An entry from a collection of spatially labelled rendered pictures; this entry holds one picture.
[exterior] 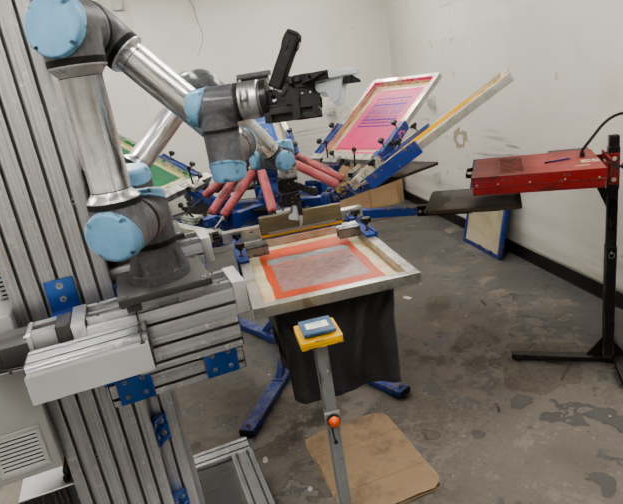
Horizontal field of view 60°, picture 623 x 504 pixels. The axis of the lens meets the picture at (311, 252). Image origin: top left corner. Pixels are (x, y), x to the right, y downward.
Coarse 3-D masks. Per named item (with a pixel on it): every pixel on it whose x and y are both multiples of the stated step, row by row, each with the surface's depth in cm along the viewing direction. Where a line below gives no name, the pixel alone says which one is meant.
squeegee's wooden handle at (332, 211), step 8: (312, 208) 230; (320, 208) 230; (328, 208) 231; (336, 208) 232; (264, 216) 228; (272, 216) 227; (280, 216) 228; (304, 216) 230; (312, 216) 231; (320, 216) 231; (328, 216) 232; (336, 216) 233; (264, 224) 227; (272, 224) 228; (280, 224) 229; (288, 224) 229; (296, 224) 230; (304, 224) 231; (264, 232) 228
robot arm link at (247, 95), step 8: (256, 80) 107; (240, 88) 106; (248, 88) 105; (256, 88) 106; (240, 96) 105; (248, 96) 105; (256, 96) 105; (240, 104) 106; (248, 104) 106; (256, 104) 105; (240, 112) 107; (248, 112) 107; (256, 112) 107
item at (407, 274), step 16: (256, 240) 251; (272, 240) 249; (288, 240) 251; (368, 240) 228; (384, 256) 210; (400, 256) 202; (400, 272) 187; (416, 272) 185; (256, 288) 193; (336, 288) 182; (352, 288) 181; (368, 288) 183; (384, 288) 184; (256, 304) 180; (272, 304) 178; (288, 304) 178; (304, 304) 179; (320, 304) 181
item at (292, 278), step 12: (276, 252) 241; (288, 252) 238; (300, 252) 236; (264, 264) 228; (288, 264) 223; (300, 264) 221; (312, 264) 219; (276, 276) 212; (288, 276) 210; (300, 276) 208; (312, 276) 206; (276, 288) 200; (288, 288) 198; (300, 288) 197; (312, 288) 195; (324, 288) 193
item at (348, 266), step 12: (324, 240) 247; (336, 240) 244; (348, 240) 242; (336, 252) 228; (348, 252) 226; (360, 252) 224; (324, 264) 217; (336, 264) 215; (348, 264) 213; (360, 264) 211; (372, 264) 209; (324, 276) 204; (336, 276) 202; (348, 276) 201; (360, 276) 199; (372, 276) 197
